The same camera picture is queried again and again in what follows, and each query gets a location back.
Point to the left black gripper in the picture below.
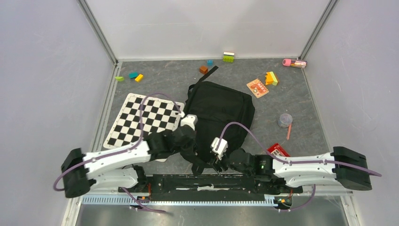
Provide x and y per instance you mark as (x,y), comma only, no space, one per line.
(191,149)

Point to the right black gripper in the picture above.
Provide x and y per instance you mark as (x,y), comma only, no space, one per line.
(217,162)

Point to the black student backpack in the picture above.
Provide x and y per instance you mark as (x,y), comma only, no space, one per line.
(222,112)

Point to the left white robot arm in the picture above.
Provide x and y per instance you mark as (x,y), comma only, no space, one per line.
(82,172)

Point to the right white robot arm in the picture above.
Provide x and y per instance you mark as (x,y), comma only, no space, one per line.
(341,166)

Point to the red window toy brick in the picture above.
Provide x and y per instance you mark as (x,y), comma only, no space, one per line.
(277,150)

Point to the black white chessboard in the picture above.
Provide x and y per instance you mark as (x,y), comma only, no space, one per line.
(157,115)

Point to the clear round glitter jar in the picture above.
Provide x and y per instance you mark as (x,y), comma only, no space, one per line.
(285,120)

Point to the brown orange cube block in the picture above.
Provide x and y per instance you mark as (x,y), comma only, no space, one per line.
(203,69)

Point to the small orange spiral notebook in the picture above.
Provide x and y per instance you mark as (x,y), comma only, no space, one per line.
(257,88)

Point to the yellow orange block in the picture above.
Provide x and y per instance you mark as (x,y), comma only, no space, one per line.
(139,77)

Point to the teal block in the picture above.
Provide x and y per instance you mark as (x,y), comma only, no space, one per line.
(133,75)

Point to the green white block stack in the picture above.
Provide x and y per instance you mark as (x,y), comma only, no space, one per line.
(228,57)

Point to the orange green block stack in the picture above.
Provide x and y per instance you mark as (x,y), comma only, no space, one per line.
(271,79)

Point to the pink capped marker tube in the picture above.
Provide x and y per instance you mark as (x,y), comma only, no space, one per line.
(294,63)

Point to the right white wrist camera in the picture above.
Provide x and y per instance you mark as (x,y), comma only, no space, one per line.
(218,147)

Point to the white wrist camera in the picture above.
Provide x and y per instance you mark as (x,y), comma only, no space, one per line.
(218,147)
(188,120)

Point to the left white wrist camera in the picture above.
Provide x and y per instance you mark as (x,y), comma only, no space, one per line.
(188,120)

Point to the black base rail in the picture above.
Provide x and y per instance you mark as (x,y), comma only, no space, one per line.
(211,187)

